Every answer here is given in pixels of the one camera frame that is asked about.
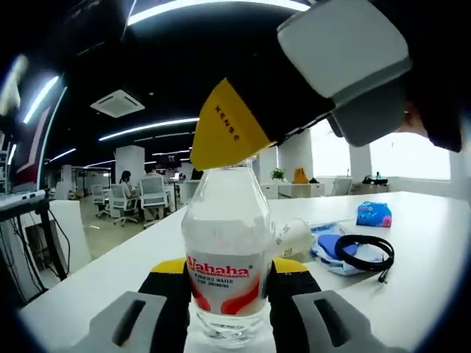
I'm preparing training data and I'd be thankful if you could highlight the clear water bottle red label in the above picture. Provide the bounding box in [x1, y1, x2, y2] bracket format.
[180, 165, 276, 350]

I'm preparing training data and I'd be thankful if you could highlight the white paper cup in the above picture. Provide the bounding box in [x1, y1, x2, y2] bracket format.
[274, 218, 314, 258]

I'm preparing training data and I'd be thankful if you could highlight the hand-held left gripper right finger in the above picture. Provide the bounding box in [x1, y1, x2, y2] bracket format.
[266, 257, 373, 353]

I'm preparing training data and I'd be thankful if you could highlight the white office chair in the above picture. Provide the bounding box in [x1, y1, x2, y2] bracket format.
[91, 183, 110, 218]
[110, 183, 139, 225]
[139, 178, 170, 225]

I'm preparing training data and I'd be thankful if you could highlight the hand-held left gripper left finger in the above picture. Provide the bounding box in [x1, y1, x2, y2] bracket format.
[88, 257, 193, 353]

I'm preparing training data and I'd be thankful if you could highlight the person's right hand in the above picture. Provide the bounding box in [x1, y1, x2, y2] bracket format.
[402, 101, 431, 134]

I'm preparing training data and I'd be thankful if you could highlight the ceiling air vent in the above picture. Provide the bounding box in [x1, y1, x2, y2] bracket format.
[90, 89, 146, 118]

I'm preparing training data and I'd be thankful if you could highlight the white table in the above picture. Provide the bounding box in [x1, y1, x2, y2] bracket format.
[18, 190, 471, 353]

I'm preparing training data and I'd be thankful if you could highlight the black cable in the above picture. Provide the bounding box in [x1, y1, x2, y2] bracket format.
[335, 235, 395, 284]

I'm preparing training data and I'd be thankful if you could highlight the long ceiling light strip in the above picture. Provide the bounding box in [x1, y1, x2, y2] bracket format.
[98, 117, 200, 142]

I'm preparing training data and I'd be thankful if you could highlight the wet wipes pack blue lid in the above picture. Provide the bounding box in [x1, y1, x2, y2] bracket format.
[311, 220, 372, 277]

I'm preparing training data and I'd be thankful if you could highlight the blue tissue pack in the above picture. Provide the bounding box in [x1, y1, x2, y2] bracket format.
[355, 200, 393, 228]

